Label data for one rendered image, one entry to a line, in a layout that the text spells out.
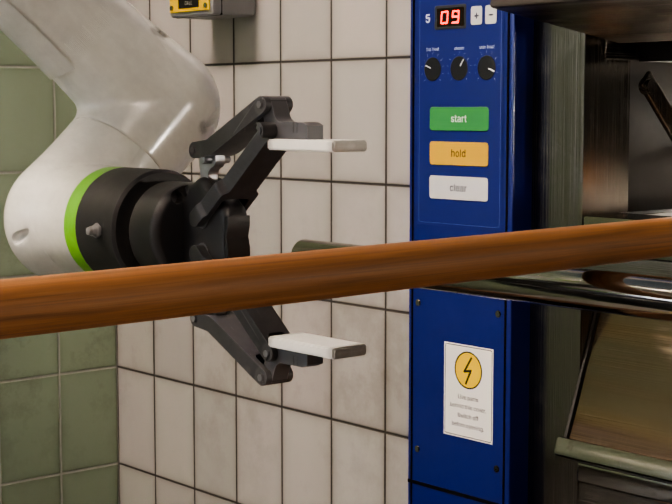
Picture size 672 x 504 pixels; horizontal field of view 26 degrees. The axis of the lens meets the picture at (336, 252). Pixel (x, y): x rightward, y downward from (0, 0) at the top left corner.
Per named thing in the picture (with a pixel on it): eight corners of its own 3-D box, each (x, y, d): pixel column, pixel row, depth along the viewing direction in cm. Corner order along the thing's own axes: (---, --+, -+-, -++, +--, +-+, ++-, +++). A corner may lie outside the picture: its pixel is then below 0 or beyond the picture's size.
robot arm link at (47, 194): (41, 303, 128) (-45, 221, 122) (124, 196, 133) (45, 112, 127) (128, 320, 117) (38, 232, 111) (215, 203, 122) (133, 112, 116)
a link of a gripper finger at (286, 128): (277, 138, 102) (277, 96, 102) (323, 140, 98) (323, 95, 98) (260, 139, 101) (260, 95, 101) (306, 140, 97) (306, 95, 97)
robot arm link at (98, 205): (66, 287, 113) (64, 169, 112) (190, 276, 121) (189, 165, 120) (108, 294, 109) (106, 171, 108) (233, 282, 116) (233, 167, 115)
